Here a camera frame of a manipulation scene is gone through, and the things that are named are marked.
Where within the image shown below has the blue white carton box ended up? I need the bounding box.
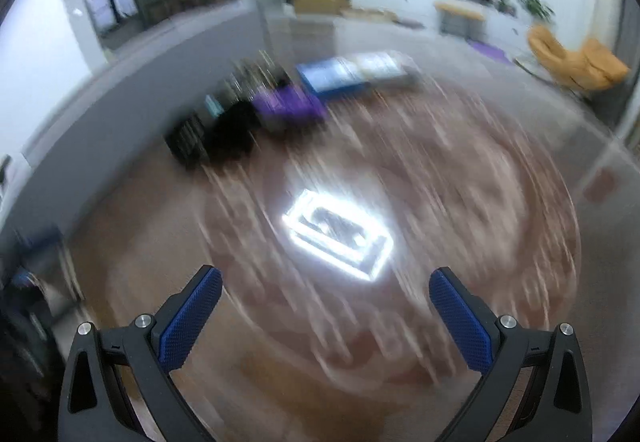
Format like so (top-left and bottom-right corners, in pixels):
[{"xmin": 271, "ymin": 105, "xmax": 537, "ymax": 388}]
[{"xmin": 295, "ymin": 50, "xmax": 421, "ymax": 101}]

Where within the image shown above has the large leafy potted plant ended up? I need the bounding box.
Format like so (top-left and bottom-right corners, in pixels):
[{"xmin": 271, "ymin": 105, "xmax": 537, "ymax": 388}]
[{"xmin": 518, "ymin": 0, "xmax": 554, "ymax": 23}]

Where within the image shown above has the black printed box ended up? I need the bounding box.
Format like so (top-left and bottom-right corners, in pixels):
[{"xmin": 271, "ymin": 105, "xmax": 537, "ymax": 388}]
[{"xmin": 164, "ymin": 95, "xmax": 262, "ymax": 169}]

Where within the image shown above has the wooden bench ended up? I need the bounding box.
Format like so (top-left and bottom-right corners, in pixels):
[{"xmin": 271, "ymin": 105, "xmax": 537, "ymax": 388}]
[{"xmin": 434, "ymin": 2, "xmax": 486, "ymax": 42}]

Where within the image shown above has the purple floor mat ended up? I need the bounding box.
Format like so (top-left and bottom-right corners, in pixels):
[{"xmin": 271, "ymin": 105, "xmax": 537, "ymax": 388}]
[{"xmin": 468, "ymin": 40, "xmax": 513, "ymax": 64}]

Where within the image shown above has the white tv cabinet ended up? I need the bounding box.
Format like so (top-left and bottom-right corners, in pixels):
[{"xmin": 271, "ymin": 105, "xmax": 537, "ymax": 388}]
[{"xmin": 351, "ymin": 0, "xmax": 529, "ymax": 54}]

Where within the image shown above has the purple rubber toy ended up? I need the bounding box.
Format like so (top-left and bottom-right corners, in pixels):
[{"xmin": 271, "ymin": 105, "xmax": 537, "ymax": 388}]
[{"xmin": 252, "ymin": 85, "xmax": 326, "ymax": 127}]

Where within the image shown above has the grey partition board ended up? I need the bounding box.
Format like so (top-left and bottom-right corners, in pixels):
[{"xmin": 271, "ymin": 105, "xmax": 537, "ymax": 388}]
[{"xmin": 1, "ymin": 2, "xmax": 267, "ymax": 242}]

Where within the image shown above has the cardboard box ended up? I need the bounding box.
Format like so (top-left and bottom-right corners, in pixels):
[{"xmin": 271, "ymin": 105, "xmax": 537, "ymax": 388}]
[{"xmin": 293, "ymin": 0, "xmax": 352, "ymax": 16}]

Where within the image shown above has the orange lounge chair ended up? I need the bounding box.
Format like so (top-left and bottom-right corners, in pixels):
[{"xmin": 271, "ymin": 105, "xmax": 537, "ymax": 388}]
[{"xmin": 527, "ymin": 24, "xmax": 630, "ymax": 92}]

